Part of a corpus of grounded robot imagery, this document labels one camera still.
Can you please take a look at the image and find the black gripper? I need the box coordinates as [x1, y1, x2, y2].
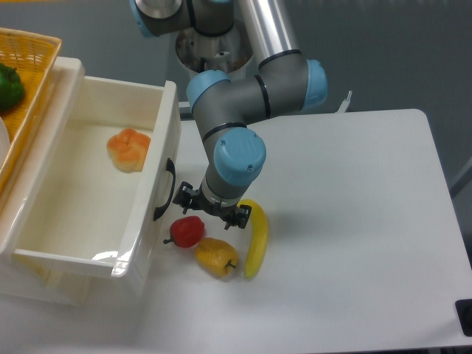
[173, 181, 252, 230]

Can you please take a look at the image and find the black top drawer handle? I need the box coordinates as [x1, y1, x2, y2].
[153, 158, 176, 221]

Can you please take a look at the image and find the white top drawer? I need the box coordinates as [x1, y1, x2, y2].
[14, 77, 181, 294]

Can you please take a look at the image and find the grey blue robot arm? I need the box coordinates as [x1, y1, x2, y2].
[130, 1, 328, 228]

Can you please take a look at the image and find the white drawer cabinet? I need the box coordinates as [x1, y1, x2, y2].
[1, 57, 90, 305]

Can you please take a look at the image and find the red bell pepper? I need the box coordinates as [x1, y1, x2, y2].
[163, 216, 205, 249]

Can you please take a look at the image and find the yellow banana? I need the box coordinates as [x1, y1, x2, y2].
[238, 199, 269, 280]

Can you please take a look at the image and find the yellow bell pepper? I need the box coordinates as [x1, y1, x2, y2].
[195, 237, 239, 278]

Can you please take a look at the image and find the orange bread roll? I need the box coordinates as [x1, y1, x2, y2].
[106, 128, 151, 173]

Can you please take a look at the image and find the green bell pepper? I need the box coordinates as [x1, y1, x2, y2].
[0, 63, 25, 112]

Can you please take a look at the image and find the yellow woven basket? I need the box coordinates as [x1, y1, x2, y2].
[1, 28, 62, 191]

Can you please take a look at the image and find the black table corner fixture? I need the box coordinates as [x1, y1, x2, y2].
[455, 299, 472, 337]

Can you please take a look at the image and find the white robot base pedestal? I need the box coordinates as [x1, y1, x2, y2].
[175, 20, 253, 80]

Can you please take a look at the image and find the white bracket behind table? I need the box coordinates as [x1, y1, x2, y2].
[336, 90, 353, 114]

